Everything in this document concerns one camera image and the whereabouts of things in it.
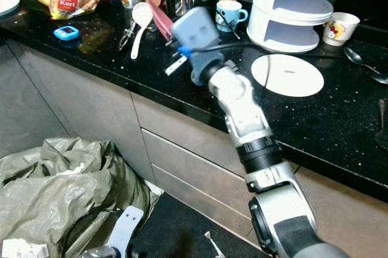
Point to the white crumpled packaging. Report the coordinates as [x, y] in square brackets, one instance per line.
[24, 249]

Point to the small metal spoon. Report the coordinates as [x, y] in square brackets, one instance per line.
[353, 55]

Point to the blue kitchen timer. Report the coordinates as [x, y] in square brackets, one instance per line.
[66, 33]

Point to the small white utensil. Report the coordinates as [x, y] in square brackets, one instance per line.
[209, 235]

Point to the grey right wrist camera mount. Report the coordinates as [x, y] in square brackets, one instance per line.
[194, 28]

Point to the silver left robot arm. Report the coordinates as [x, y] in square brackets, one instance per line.
[97, 253]

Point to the white plate grey rim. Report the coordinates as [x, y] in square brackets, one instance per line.
[7, 6]

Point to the white tiered storage container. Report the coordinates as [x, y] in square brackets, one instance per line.
[279, 34]

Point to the metal tongs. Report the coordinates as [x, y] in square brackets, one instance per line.
[127, 37]

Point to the black floor mat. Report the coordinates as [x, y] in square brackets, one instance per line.
[176, 234]

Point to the white rice spoon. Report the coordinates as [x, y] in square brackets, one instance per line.
[142, 14]

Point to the grey green garbage bag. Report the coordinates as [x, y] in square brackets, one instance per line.
[60, 197]

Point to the white cup red print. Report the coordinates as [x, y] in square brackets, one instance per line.
[339, 29]

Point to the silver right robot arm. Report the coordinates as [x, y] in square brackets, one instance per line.
[242, 112]

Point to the plain white plate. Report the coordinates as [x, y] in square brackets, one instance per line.
[291, 76]

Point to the brown cabinet door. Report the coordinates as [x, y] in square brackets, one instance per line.
[73, 100]
[339, 209]

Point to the large metal spoon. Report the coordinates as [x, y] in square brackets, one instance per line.
[382, 125]

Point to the pink plate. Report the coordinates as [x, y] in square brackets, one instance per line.
[160, 19]

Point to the blue mug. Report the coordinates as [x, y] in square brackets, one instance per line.
[227, 16]

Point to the brown drawer front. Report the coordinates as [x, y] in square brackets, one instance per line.
[212, 203]
[194, 168]
[182, 128]

